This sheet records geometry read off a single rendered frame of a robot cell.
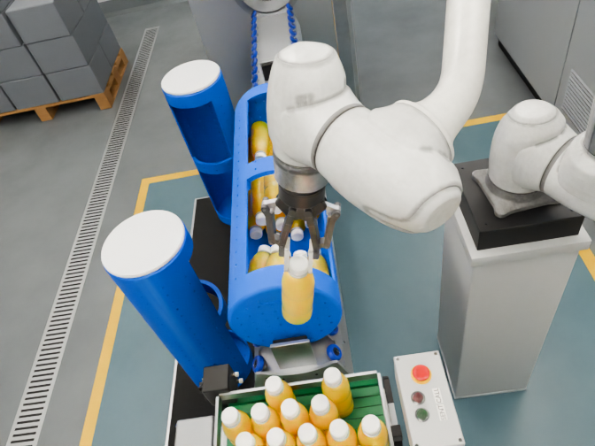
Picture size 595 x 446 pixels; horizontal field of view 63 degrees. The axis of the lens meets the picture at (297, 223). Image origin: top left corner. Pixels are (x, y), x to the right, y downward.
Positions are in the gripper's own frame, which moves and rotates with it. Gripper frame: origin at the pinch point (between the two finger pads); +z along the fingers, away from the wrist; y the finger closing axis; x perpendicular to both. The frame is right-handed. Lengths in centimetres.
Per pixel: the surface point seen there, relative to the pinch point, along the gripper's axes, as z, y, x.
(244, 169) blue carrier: 25, 19, -50
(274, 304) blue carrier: 27.4, 5.7, -5.9
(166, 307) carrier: 68, 44, -26
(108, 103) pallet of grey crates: 178, 182, -285
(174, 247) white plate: 48, 41, -36
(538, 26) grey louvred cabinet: 69, -130, -243
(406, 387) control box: 28.1, -24.6, 11.2
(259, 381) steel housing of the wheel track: 53, 9, 2
